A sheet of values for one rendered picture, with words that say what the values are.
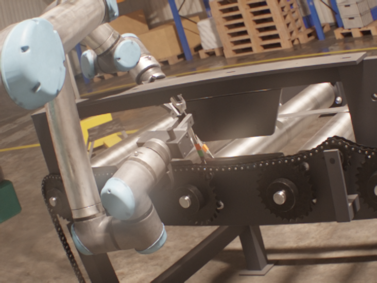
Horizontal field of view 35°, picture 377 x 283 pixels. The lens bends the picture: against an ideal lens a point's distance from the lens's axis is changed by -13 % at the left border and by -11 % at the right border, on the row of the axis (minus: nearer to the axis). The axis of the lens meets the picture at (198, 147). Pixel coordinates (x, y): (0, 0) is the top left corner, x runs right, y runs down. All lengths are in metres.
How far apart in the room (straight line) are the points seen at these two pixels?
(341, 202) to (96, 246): 0.61
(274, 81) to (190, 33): 10.56
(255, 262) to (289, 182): 1.57
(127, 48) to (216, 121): 0.32
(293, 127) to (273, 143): 0.15
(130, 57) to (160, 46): 9.90
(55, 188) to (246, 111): 0.80
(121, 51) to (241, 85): 0.36
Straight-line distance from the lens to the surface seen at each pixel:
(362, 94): 1.48
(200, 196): 1.76
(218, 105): 1.71
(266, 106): 1.63
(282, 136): 2.10
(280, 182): 1.58
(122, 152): 2.38
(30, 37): 0.95
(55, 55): 1.02
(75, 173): 1.57
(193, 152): 2.19
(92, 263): 2.30
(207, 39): 11.03
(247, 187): 1.74
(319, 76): 1.55
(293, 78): 1.58
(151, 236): 1.55
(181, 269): 2.66
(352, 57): 1.45
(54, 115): 1.58
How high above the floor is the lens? 1.42
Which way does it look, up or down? 15 degrees down
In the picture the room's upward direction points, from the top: 17 degrees counter-clockwise
